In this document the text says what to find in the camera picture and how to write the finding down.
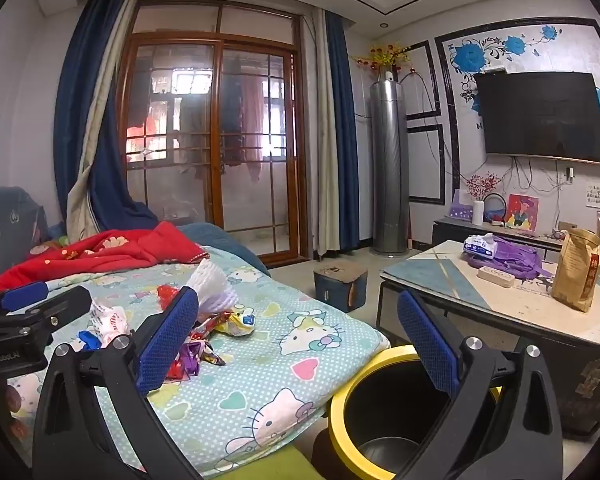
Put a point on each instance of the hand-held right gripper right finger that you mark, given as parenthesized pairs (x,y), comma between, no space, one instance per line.
(427,347)

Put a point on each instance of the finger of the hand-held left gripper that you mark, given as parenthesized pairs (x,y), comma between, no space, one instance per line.
(65,305)
(25,295)

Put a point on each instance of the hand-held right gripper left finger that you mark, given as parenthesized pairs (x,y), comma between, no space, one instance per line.
(167,340)

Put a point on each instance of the pile of snack wrappers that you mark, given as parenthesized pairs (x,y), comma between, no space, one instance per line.
(107,322)

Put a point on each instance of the white foam fruit net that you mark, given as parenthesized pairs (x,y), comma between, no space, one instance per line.
(212,290)

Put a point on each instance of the yellow-rimmed black bin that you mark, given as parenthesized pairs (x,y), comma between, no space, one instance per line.
(380,400)

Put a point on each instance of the dark patterned cushion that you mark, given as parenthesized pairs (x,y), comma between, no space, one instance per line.
(10,220)

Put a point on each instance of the marble-top coffee table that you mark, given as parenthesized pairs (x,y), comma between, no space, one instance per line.
(505,305)

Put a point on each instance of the white power strip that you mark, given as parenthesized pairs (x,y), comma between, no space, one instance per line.
(495,276)

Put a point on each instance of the blue stool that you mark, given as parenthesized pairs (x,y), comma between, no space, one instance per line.
(337,290)

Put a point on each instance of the white blue tissue packet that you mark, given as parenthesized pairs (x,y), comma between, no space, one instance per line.
(477,246)

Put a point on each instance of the dark television cabinet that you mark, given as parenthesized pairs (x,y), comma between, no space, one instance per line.
(442,235)

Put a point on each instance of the blue sofa cushion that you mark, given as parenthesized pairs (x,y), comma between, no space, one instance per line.
(230,240)

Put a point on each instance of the cartoon cat printed blanket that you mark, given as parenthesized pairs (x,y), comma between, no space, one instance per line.
(290,340)

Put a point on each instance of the purple bag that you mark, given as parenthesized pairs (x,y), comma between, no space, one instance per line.
(515,257)

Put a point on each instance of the purple card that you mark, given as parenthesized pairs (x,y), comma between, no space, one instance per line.
(460,210)

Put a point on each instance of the white vase with red berries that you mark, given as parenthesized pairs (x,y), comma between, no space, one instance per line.
(478,212)

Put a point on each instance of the beige curtain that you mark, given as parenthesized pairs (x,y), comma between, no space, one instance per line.
(325,160)
(92,150)

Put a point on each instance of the wooden glass sliding door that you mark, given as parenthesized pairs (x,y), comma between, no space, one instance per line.
(218,185)

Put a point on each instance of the brown paper bag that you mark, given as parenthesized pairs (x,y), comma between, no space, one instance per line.
(575,275)

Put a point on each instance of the colourful painting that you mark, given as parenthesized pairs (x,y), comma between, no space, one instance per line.
(522,212)

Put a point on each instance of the green mat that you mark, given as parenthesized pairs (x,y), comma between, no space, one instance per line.
(280,465)

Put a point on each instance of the grey tower air conditioner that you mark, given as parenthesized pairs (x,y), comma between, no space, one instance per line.
(390,160)

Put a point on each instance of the blue curtain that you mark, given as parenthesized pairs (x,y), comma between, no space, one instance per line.
(80,85)
(342,135)

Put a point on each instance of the white paper note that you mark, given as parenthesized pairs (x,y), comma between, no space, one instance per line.
(596,195)

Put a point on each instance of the artificial flower bunch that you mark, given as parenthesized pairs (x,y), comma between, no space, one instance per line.
(380,55)

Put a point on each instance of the wall socket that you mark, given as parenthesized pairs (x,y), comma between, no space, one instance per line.
(570,173)

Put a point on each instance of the black wall television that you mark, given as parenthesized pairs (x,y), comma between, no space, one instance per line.
(540,115)

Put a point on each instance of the blue flower wall decal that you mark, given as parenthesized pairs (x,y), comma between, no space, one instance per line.
(467,55)

